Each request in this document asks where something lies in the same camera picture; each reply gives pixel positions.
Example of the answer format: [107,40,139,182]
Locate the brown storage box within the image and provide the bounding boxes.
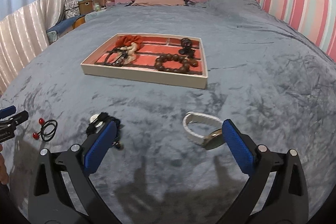
[78,0,93,15]

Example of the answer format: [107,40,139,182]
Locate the black hair tie red beads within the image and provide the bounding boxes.
[32,118,58,142]

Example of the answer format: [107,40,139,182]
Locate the grey plush bed blanket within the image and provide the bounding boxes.
[1,0,335,223]

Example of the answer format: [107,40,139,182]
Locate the cream scrunchie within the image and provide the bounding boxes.
[121,42,138,65]

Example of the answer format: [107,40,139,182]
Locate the white striped curtain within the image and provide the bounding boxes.
[0,0,67,93]

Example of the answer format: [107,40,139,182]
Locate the brown wooden bead bracelet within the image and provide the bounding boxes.
[154,53,200,74]

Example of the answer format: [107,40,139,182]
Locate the orange scrunchie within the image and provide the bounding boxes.
[115,35,143,47]

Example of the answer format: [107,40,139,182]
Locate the white strap gold watch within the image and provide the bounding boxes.
[182,111,225,150]

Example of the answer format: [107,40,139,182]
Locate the blue folded cloth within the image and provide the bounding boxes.
[46,15,84,38]

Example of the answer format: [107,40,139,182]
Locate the tan small pillow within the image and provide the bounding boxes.
[131,0,185,6]

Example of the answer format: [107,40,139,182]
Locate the person's left hand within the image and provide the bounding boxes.
[0,144,9,185]

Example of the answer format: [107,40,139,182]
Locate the black beaded bracelet white charm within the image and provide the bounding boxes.
[86,112,123,151]

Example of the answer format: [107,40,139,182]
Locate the white tray red lining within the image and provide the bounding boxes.
[81,33,208,89]

